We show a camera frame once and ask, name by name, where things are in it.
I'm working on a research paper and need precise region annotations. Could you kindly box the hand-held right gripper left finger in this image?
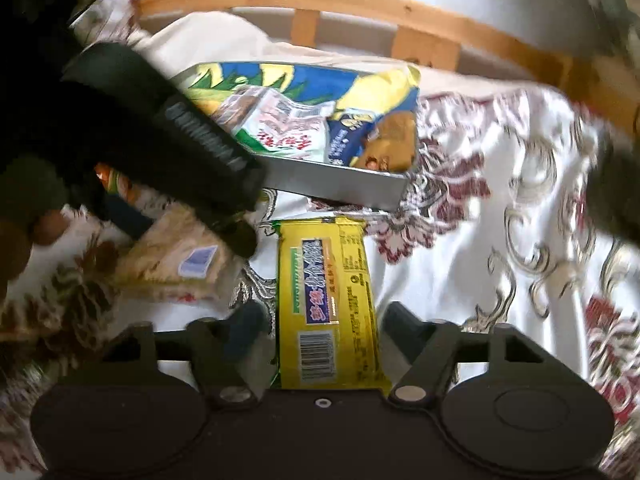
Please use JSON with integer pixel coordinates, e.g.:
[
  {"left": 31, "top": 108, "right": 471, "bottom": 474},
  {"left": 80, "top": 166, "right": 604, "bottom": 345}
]
[{"left": 100, "top": 304, "right": 272, "bottom": 409}]

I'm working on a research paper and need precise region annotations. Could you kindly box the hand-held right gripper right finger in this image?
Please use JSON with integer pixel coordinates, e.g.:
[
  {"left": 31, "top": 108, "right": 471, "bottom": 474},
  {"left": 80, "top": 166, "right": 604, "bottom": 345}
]
[{"left": 382, "top": 302, "right": 546, "bottom": 409}]

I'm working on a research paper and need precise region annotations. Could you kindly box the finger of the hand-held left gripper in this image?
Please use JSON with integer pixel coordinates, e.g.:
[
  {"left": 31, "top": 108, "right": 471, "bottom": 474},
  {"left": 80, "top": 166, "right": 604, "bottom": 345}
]
[
  {"left": 106, "top": 194, "right": 154, "bottom": 239},
  {"left": 215, "top": 214, "right": 259, "bottom": 259}
]

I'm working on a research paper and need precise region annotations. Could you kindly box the orange snack bag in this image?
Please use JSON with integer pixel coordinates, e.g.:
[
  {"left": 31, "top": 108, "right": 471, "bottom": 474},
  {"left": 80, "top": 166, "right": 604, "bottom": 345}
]
[{"left": 94, "top": 161, "right": 147, "bottom": 207}]

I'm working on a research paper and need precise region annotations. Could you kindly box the rice cracker packet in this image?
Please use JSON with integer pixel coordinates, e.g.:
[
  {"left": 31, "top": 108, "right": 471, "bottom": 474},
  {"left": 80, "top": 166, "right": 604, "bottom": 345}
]
[{"left": 116, "top": 204, "right": 247, "bottom": 305}]

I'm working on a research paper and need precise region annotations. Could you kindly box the clear biscuit packet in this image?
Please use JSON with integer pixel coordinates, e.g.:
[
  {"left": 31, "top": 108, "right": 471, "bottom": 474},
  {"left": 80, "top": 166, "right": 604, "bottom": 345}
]
[{"left": 210, "top": 87, "right": 273, "bottom": 133}]

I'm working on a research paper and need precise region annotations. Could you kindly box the mandarin orange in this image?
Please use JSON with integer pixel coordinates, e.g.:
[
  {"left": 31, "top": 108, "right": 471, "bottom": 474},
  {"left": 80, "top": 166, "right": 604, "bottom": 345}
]
[{"left": 32, "top": 210, "right": 67, "bottom": 247}]

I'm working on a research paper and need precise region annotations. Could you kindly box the yellow snack packet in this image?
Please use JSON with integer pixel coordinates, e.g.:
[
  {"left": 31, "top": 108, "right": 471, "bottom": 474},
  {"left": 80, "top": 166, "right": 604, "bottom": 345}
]
[{"left": 271, "top": 215, "right": 397, "bottom": 394}]

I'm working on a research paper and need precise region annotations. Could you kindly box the green and white snack packet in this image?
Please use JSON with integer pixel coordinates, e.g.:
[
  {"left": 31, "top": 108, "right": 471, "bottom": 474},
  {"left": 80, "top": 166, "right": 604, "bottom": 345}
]
[{"left": 234, "top": 87, "right": 332, "bottom": 164}]

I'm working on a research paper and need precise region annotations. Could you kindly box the blue and white snack packet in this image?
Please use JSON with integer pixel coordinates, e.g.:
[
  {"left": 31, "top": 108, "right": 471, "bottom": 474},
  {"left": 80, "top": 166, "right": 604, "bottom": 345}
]
[{"left": 324, "top": 110, "right": 382, "bottom": 167}]

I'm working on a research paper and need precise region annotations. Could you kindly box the gold snack packet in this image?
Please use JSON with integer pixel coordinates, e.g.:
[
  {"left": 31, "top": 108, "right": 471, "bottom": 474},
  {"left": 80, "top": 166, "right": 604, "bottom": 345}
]
[{"left": 356, "top": 109, "right": 419, "bottom": 174}]

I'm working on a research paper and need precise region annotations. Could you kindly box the white pillow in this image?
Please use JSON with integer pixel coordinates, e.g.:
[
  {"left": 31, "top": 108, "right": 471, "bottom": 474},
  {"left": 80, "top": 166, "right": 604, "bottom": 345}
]
[{"left": 132, "top": 10, "right": 451, "bottom": 93}]

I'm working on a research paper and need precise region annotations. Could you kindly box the floral satin blanket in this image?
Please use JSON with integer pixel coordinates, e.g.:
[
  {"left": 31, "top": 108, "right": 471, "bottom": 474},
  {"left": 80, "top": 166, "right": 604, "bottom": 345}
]
[{"left": 0, "top": 0, "right": 640, "bottom": 480}]

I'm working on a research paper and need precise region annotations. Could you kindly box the colourful drawing paper lining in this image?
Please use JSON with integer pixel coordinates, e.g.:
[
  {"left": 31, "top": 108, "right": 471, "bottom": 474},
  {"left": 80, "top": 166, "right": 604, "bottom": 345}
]
[{"left": 189, "top": 60, "right": 422, "bottom": 128}]

